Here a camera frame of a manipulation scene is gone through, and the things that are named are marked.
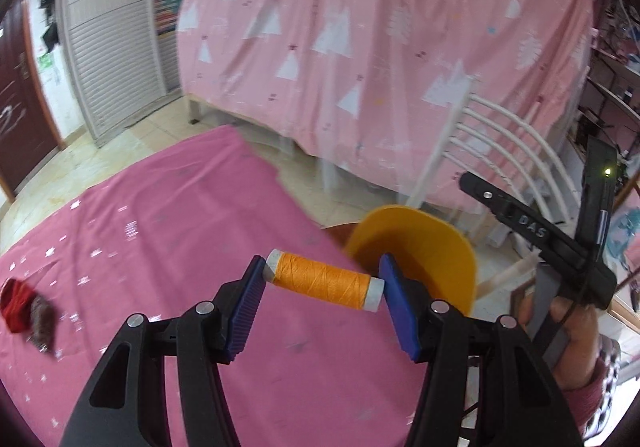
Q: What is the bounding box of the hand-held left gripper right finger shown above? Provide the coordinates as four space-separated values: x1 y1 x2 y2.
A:
378 254 587 447

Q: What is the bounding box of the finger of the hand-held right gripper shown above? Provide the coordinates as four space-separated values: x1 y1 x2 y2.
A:
458 170 512 224

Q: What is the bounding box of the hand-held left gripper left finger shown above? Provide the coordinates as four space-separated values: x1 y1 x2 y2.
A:
57 255 267 447

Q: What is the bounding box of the orange thread spool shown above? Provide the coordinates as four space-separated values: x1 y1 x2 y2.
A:
265 249 386 313

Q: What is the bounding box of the person's right forearm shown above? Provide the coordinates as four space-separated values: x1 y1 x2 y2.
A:
564 334 627 444

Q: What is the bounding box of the person's right hand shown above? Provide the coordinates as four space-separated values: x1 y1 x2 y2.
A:
519 296 602 394

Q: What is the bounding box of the white metal chair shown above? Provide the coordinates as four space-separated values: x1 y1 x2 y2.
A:
402 76 587 289

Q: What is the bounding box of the yellow plastic bowl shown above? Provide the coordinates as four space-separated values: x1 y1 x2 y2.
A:
345 204 479 319

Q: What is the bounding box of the pink star-print tablecloth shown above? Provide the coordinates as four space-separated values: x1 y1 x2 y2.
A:
0 124 437 447

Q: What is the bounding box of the cluttered shelf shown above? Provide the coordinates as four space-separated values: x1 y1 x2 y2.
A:
570 0 640 169

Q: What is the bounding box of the pink tree-print sheet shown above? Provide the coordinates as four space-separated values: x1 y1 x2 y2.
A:
177 0 599 229

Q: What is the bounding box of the brown fuzzy piece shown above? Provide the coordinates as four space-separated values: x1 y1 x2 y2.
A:
27 296 56 351

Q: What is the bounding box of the red cloth piece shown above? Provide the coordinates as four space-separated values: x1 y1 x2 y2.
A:
0 278 36 333

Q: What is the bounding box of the brown door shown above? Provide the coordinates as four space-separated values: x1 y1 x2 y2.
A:
0 0 66 204

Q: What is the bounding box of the white louvered wardrobe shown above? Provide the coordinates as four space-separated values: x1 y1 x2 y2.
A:
60 0 184 148

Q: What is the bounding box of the black hanging coat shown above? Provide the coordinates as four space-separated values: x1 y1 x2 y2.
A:
39 0 61 53

